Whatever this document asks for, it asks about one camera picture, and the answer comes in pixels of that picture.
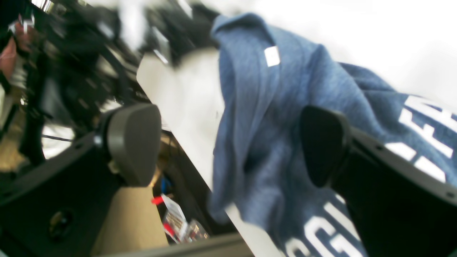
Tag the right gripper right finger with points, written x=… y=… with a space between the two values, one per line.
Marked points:
x=396 y=209

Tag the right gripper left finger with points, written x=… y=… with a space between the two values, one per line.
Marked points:
x=58 y=208

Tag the dark blue T-shirt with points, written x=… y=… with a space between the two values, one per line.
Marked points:
x=267 y=76

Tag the cardboard box under table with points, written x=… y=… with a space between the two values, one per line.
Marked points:
x=133 y=224

